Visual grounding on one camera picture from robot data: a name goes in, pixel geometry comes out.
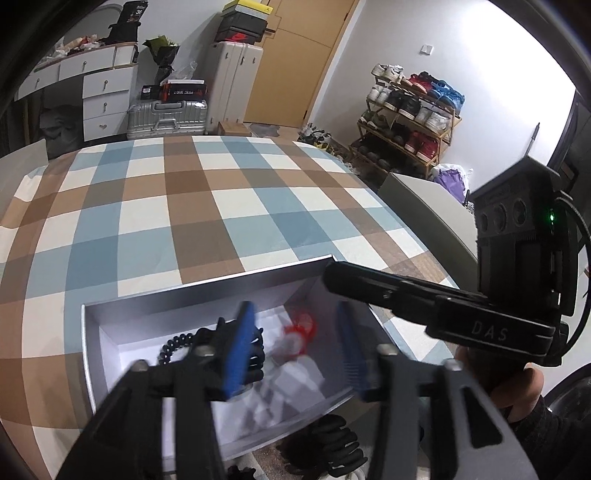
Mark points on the silver suitcase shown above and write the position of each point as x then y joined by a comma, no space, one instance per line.
166,117

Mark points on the white suitcase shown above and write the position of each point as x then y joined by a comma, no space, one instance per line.
235,83

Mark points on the loose pile of shoes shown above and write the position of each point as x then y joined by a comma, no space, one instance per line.
318,136

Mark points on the wooden shoe rack with shoes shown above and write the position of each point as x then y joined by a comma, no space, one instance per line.
415,106

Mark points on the clear plastic bag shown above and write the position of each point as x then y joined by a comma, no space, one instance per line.
187,71

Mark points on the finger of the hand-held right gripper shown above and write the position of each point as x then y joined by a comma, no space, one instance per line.
392,286

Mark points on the large black claw hair clip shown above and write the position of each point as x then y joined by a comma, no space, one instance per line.
330,445

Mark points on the clutter of small packets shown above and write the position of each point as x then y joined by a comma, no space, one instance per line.
78,46

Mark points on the grey padded stool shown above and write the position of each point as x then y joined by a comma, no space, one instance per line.
23,157
429,207

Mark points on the wooden door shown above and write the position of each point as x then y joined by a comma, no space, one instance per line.
300,69

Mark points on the dark grey bag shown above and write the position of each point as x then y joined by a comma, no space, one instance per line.
60,127

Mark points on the white tissue paper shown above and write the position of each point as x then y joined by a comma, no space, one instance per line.
295,383

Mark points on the person's right hand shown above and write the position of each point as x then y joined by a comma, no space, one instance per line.
512,392

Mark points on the black wrapped bouquet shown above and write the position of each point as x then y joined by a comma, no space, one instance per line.
162,55

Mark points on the grey cardboard box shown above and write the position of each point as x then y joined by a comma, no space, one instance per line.
184,300

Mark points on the grey doormat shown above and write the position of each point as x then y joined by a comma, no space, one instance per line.
265,130

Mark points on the checkered tablecloth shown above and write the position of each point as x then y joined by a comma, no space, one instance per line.
231,207

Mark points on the small brown cardboard box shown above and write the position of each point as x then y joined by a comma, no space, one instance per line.
234,128

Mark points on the yellow shoe box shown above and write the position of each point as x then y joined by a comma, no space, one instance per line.
247,5

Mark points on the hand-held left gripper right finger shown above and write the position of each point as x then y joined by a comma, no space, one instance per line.
353,355

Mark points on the black paper bag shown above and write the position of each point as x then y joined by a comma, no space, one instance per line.
129,23

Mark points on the small black box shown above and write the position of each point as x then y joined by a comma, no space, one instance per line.
150,92

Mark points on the person's right forearm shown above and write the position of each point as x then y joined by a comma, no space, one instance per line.
558,443

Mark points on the purple plastic bag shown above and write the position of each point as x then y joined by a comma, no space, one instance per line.
452,182

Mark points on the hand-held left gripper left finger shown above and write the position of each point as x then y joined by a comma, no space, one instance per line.
240,355

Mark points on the white drawer dresser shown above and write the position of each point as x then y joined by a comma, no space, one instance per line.
104,87

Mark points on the red and black shoe box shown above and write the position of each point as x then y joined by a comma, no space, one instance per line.
240,34

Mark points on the slim black hair clip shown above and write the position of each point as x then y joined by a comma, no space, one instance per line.
241,474

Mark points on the white light switch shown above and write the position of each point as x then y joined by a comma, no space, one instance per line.
426,49

